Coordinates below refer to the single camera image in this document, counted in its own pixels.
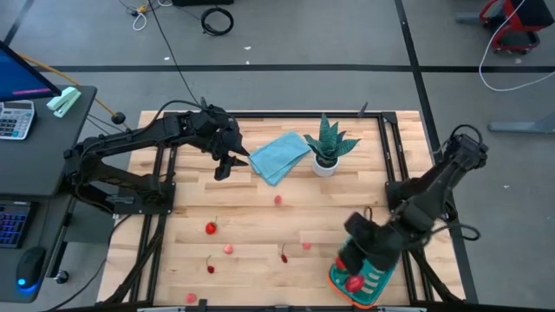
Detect light blue folded cloth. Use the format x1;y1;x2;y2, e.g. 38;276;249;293
248;131;312;187

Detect red and black cart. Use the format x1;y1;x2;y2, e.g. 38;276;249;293
479;0;555;55

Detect mint green stapler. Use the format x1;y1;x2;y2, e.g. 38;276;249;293
46;86;82;119

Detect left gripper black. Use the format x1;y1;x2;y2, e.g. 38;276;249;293
190;107;251;182

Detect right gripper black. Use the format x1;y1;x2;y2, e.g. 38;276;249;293
340;211;407;276

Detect black floor box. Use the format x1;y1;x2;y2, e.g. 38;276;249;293
172;0;235;7

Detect teal basket with orange handles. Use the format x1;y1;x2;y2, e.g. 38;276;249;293
327;242;402;310

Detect yellow cable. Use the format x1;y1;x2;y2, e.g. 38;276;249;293
16;52;134;131

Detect red toy pepper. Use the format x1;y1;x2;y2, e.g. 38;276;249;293
344;275;366;294

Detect long thin black cable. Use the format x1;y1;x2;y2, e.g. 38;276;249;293
147;0;205;107

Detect black desk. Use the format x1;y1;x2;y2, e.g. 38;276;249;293
0;85;98;198

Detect black computer mouse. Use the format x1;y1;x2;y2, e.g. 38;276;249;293
16;246;48;290

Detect long white cable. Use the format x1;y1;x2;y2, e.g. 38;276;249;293
478;0;555;93

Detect grey desk calculator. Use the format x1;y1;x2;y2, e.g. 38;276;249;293
0;100;36;140

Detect dark keyboard tray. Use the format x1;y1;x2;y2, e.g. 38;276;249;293
0;197;116;304

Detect coiled black cable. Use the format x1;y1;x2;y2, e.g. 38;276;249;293
200;7;235;36

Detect green spiky succulent plant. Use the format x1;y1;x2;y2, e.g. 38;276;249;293
303;113;362;168

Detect computer monitor blue screen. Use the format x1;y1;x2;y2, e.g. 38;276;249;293
0;41;62;103

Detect black computer keyboard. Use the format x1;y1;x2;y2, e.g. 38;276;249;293
0;202;34;250

